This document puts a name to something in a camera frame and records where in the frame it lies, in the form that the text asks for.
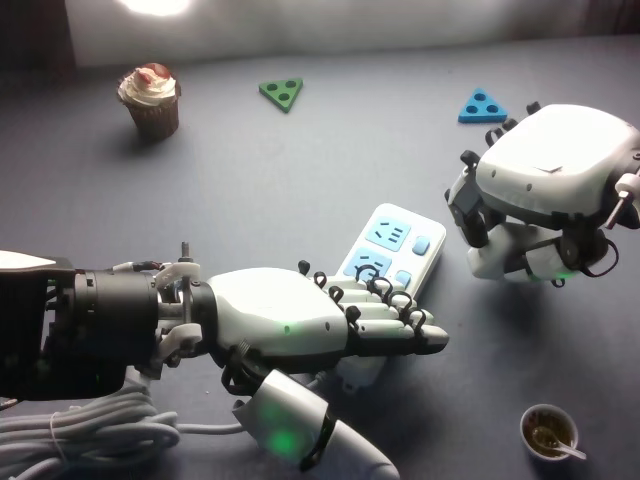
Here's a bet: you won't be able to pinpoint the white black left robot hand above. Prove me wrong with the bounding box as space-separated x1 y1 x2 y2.
202 258 450 480

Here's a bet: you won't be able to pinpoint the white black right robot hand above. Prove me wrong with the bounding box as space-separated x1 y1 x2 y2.
444 101 640 289

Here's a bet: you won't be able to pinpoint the white backdrop board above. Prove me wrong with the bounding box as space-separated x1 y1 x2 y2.
67 0 640 66

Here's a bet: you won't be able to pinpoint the green triangle block three holes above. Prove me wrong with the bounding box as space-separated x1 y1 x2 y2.
258 78 305 115

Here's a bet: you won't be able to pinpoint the small white spoon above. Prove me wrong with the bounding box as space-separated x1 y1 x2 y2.
542 439 587 461

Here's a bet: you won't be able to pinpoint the toy cupcake white cream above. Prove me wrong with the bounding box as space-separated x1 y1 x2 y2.
116 62 181 140

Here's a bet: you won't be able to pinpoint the white power strip blue sockets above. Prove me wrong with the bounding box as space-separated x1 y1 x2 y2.
334 202 447 396

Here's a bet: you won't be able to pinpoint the blue triangle block three holes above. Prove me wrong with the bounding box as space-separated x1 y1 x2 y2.
457 87 507 124

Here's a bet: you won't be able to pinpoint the grey table cloth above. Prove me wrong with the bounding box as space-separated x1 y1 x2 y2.
0 32 640 480

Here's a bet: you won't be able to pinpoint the white power strip cable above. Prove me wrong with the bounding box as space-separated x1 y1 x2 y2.
0 372 331 480

